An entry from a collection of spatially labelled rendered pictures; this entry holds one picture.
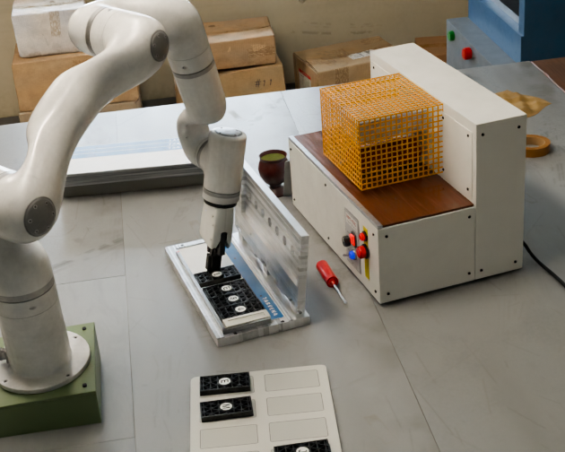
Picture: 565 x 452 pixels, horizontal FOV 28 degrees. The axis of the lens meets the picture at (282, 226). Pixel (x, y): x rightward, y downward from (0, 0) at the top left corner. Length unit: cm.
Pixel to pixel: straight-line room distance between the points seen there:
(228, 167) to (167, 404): 55
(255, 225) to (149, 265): 28
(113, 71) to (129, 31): 8
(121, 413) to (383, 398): 50
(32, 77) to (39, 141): 355
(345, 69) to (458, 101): 319
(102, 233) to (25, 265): 81
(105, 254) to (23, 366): 65
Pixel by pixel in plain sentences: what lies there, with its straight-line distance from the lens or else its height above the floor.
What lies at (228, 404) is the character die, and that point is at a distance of 216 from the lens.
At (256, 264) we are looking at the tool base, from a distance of 261.
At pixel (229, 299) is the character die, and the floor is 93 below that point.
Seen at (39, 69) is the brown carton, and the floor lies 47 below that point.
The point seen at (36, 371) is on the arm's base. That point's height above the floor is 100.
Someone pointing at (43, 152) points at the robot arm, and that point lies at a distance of 203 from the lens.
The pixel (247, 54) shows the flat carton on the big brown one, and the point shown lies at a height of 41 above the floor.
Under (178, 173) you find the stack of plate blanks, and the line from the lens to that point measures 306.
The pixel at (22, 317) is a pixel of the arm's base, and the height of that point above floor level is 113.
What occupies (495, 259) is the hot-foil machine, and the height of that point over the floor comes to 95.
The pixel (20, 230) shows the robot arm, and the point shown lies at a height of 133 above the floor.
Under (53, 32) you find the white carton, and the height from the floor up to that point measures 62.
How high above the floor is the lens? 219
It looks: 27 degrees down
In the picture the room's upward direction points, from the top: 5 degrees counter-clockwise
